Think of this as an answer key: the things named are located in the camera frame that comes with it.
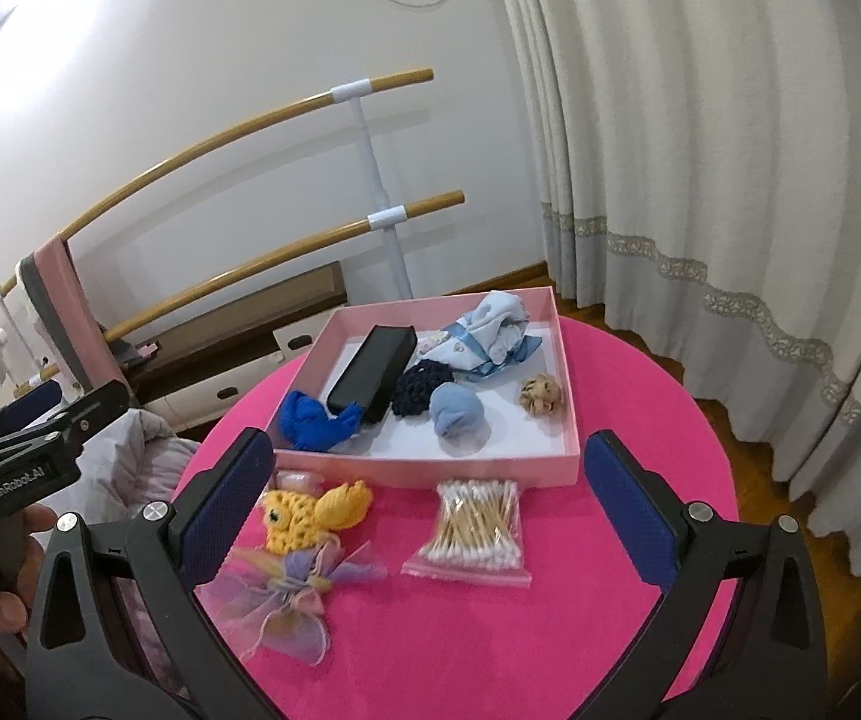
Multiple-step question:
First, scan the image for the white drawer cabinet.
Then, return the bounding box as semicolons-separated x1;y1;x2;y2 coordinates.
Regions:
151;319;331;437

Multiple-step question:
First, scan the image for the light blue printed cloth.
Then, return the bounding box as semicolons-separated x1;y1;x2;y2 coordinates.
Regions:
416;292;544;384

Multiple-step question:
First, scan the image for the cream lace-trimmed curtain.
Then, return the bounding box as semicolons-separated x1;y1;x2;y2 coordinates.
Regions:
486;0;861;535

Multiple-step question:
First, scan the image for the pink shallow cardboard box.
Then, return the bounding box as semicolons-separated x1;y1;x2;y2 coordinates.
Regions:
271;286;580;489

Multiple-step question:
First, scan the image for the light blue sock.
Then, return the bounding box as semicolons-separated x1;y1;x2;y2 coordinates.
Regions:
428;382;486;452

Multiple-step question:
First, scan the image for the round pink table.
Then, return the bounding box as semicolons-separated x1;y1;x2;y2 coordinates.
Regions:
171;315;739;720

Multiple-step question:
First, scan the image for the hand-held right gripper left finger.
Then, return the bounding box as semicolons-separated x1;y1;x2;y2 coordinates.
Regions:
21;427;285;720

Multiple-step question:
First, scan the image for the navy knitted scrunchie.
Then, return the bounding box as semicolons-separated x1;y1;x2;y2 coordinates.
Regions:
391;359;452;420

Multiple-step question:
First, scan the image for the royal blue cloth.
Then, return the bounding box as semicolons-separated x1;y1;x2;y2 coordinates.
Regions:
280;390;363;455

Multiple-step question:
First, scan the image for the white barre post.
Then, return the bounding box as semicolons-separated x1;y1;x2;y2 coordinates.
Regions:
329;79;417;300

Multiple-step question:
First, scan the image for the bag of cotton swabs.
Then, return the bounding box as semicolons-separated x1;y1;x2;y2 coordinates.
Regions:
401;478;533;588

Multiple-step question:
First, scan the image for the beige scrunchie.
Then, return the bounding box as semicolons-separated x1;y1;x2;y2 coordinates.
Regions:
518;373;563;418

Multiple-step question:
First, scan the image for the pink and grey mat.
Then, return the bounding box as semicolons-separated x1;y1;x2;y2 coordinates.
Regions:
16;234;132;400

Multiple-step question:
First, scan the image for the yellow crochet fish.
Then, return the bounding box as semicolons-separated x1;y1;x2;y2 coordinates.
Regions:
261;481;373;557

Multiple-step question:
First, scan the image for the short wooden barre rail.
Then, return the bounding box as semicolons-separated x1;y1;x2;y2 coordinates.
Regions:
14;191;467;399

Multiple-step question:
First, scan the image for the long wooden barre rail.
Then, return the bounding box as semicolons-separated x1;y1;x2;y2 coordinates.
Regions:
0;67;436;324

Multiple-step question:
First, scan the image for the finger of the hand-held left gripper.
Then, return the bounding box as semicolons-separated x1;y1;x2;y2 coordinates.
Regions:
0;380;64;445
0;382;130;466

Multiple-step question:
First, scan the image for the pastel organza bow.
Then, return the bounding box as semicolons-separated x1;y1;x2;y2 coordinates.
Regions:
197;543;391;668

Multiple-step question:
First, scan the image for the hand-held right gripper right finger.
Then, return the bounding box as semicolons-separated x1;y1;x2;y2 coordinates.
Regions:
584;429;829;720

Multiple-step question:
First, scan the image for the black glasses case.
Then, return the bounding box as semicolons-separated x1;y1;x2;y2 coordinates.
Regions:
324;325;417;425

